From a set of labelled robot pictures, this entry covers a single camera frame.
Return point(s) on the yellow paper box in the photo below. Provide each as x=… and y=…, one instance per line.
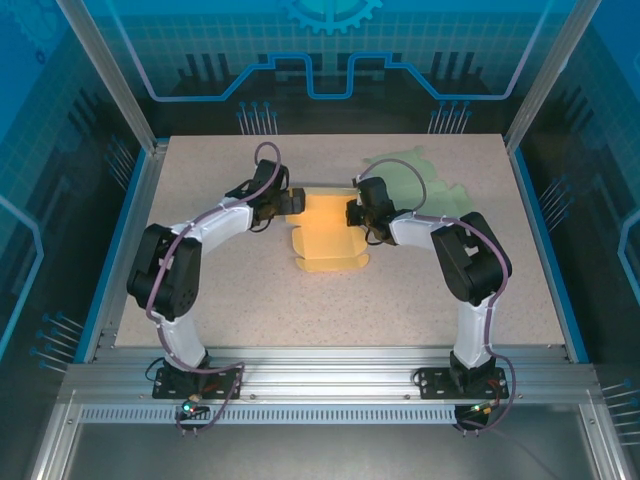
x=325, y=230

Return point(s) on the green paper box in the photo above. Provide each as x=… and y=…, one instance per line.
x=407, y=175

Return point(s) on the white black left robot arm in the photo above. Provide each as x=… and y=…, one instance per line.
x=165, y=270

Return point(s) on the aluminium corner post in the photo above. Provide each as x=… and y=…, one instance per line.
x=115, y=85
x=545, y=85

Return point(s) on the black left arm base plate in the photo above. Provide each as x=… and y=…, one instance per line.
x=170, y=387

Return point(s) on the aluminium frame rail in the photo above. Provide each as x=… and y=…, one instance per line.
x=325, y=375

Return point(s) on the small adapter board with LED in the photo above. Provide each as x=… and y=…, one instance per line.
x=480, y=409
x=192, y=407

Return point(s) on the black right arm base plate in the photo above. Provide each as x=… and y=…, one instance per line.
x=435, y=382

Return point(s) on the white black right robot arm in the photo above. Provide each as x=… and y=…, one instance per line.
x=475, y=260

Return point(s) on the blue side panel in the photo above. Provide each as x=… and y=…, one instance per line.
x=132, y=200
x=531, y=200

